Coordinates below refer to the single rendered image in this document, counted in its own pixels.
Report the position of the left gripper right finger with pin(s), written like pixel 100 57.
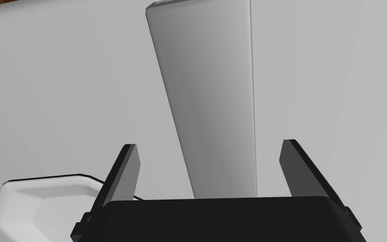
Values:
pixel 297 174

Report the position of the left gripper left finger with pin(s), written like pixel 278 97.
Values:
pixel 123 178

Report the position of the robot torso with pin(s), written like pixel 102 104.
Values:
pixel 39 208

